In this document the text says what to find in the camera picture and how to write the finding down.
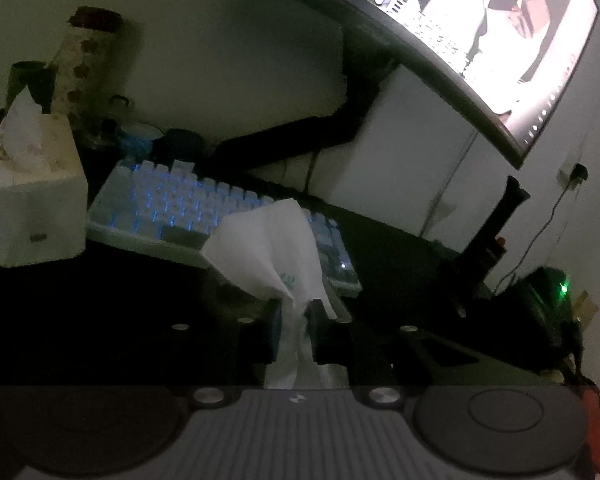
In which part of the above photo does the white paper tissue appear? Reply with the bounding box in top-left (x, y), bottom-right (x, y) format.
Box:
top-left (200, 199), bottom-right (352, 391)

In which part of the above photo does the dark green cup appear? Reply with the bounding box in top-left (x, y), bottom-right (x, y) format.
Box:
top-left (7, 61), bottom-right (56, 113)

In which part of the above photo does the curved computer monitor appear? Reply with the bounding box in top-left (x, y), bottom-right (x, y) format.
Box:
top-left (200, 0), bottom-right (600, 170)

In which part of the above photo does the thin black power cable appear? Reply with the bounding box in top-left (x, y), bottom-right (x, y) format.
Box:
top-left (494, 180), bottom-right (578, 297)

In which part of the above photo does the light blue container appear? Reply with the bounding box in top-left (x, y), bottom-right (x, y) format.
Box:
top-left (117, 124), bottom-right (165, 158)

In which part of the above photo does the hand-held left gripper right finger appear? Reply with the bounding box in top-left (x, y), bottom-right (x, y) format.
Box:
top-left (304, 301), bottom-right (481, 406)

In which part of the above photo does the patterned tumbler with red lid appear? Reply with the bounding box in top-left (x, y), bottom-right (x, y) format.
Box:
top-left (50, 6), bottom-right (124, 126)

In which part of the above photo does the white backlit keyboard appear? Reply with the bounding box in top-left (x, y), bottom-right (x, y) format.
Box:
top-left (87, 157), bottom-right (363, 298)

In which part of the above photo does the small tan box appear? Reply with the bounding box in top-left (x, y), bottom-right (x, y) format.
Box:
top-left (572, 290), bottom-right (600, 328)

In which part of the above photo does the black bottle with red cap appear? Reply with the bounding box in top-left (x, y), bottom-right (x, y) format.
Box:
top-left (486, 235), bottom-right (507, 266)

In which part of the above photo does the tall black stand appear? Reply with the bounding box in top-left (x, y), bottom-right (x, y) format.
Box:
top-left (454, 175), bottom-right (531, 306)

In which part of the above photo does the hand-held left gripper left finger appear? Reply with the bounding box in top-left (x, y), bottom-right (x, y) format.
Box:
top-left (167, 297), bottom-right (287, 407)

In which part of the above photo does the white tissue box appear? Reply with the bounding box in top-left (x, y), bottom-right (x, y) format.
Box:
top-left (0, 87), bottom-right (89, 267)

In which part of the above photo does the black wall plug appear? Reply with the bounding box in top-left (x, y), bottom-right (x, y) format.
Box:
top-left (560, 162), bottom-right (591, 191)

